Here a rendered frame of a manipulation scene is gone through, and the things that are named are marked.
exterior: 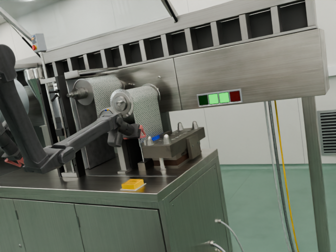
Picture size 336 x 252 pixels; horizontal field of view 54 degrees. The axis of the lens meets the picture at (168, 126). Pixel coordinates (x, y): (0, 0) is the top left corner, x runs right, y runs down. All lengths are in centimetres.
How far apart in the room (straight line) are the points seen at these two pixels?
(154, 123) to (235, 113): 256
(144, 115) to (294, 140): 271
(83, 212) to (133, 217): 30
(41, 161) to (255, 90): 107
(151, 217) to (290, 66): 94
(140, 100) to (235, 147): 280
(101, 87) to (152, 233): 83
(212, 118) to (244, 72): 270
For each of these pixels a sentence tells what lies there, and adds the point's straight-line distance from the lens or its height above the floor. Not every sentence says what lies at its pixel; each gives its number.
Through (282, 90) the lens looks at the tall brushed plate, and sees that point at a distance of 167.
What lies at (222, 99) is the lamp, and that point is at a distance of 175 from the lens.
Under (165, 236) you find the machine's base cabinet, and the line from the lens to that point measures 143.
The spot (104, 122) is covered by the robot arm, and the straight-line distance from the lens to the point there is 140.
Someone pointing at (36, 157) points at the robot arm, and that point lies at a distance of 111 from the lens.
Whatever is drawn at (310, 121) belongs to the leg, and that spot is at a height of 99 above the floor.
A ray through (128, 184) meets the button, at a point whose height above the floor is 92.
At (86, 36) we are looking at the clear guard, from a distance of 226.
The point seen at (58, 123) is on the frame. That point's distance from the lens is 187.
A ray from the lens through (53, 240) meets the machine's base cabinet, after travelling 195.
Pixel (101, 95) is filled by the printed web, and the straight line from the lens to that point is 183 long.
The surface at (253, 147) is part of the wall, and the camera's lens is 428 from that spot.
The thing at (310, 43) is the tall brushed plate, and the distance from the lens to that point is 164.
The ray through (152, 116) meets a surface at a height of 115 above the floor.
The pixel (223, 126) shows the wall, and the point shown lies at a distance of 434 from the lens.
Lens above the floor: 135
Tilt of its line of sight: 9 degrees down
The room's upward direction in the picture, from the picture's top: 10 degrees counter-clockwise
